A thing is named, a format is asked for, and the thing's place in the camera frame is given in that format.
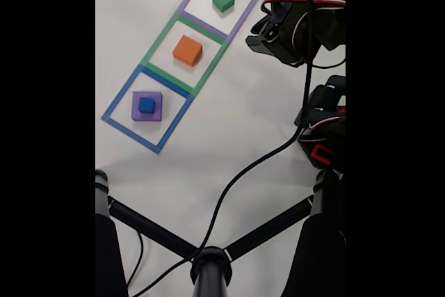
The orange foam block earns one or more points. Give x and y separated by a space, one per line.
187 50

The purple foam block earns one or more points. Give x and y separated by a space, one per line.
158 112

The small blue foam cube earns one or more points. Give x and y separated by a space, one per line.
146 104

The green tape square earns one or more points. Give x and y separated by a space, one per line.
161 39

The red table clamp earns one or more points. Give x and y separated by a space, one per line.
316 153

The blue tape square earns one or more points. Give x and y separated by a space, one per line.
116 102

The black tripod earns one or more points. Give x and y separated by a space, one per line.
208 269

